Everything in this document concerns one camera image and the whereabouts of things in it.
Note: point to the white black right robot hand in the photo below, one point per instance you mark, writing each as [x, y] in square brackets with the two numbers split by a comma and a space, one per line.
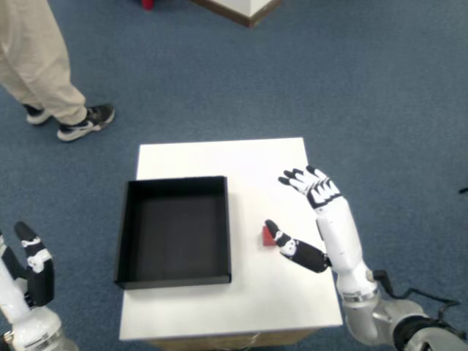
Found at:
[340, 234]

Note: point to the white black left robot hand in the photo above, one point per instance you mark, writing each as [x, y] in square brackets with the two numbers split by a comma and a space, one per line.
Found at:
[14, 300]

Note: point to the red cube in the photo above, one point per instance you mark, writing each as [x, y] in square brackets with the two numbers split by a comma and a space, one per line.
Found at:
[267, 239]

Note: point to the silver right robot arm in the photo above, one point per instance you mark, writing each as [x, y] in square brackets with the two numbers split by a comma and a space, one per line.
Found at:
[365, 318]

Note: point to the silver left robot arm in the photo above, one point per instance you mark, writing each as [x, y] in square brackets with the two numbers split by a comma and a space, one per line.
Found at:
[55, 343]

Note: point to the black open box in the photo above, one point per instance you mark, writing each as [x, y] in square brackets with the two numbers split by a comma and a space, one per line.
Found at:
[175, 234]

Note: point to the white top wooden table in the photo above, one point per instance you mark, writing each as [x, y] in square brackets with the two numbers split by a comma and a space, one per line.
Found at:
[219, 157]

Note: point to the black white sneaker with swoosh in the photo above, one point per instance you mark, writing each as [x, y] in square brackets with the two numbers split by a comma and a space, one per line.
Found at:
[84, 126]

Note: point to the beige trousers of person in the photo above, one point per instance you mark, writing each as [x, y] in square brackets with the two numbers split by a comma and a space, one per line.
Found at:
[33, 55]

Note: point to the white cabinet with wooden base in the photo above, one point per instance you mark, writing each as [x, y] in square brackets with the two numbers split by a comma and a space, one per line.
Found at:
[241, 5]

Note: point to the small red object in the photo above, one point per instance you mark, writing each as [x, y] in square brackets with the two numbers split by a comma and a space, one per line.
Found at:
[148, 4]

